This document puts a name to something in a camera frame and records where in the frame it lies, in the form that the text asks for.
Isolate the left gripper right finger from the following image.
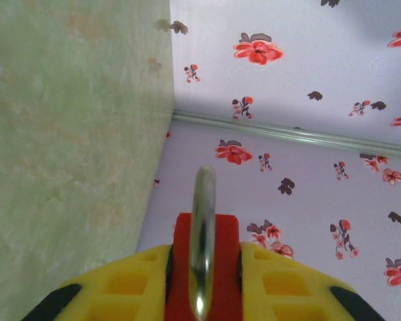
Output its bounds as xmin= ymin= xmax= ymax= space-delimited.
xmin=238 ymin=242 xmax=385 ymax=321

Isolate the aluminium corner post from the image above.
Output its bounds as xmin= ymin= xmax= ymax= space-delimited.
xmin=171 ymin=109 xmax=401 ymax=158

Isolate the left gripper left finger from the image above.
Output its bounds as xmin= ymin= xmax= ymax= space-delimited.
xmin=19 ymin=243 xmax=174 ymax=321

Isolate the red padlock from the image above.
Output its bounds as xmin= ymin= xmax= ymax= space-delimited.
xmin=165 ymin=165 xmax=245 ymax=321

